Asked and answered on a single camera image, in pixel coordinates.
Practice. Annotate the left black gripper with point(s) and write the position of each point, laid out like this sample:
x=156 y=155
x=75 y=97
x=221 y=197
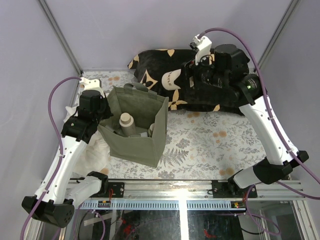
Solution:
x=109 y=113

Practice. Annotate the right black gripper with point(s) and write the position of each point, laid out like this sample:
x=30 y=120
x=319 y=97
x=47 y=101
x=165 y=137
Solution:
x=189 y=69

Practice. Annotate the beige bottle wooden cap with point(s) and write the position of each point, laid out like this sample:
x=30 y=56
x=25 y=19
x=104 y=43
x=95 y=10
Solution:
x=151 y=129
x=127 y=124

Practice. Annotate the green canvas bag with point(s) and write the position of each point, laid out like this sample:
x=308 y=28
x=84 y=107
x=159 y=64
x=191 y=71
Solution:
x=146 y=107

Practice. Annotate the white box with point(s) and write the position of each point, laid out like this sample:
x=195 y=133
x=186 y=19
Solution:
x=140 y=135

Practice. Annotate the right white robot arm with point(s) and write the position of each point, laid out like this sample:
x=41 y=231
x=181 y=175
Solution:
x=282 y=156

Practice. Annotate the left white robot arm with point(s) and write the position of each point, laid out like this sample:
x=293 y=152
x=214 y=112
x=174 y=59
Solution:
x=53 y=203

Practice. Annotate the black floral pillow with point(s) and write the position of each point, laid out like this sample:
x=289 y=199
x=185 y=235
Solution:
x=150 y=65

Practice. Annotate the white cloth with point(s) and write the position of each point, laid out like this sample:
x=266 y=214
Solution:
x=94 y=157

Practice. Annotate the floral table mat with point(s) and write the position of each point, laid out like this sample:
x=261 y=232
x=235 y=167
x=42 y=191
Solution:
x=199 y=146

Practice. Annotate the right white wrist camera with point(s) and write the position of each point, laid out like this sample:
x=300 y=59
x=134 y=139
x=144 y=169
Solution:
x=202 y=47

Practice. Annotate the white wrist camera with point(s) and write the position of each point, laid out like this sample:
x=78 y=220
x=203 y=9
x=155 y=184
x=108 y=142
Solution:
x=202 y=47
x=92 y=84

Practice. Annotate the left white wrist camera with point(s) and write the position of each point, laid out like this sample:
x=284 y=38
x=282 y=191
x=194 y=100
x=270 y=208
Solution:
x=92 y=84

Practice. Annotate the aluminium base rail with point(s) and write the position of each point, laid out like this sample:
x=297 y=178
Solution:
x=146 y=189

